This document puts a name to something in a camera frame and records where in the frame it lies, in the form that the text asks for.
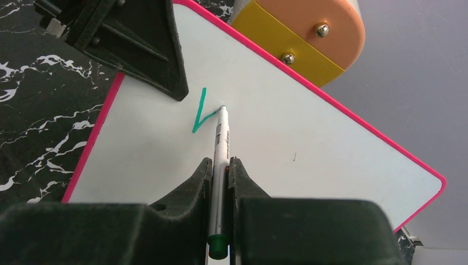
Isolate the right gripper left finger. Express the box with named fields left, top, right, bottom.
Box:
left=1, top=158, right=212, bottom=264

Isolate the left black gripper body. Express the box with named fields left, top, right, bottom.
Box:
left=33, top=0, right=87, bottom=40

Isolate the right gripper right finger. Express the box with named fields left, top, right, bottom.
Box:
left=228, top=157, right=405, bottom=264

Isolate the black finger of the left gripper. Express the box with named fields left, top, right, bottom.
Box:
left=65, top=0, right=189, bottom=102

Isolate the white green whiteboard marker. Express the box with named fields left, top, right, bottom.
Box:
left=207, top=105, right=230, bottom=260

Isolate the pink framed whiteboard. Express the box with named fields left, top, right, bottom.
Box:
left=63, top=1, right=446, bottom=231

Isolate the cream cylindrical drawer box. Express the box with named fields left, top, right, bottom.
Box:
left=228, top=0, right=365, bottom=87

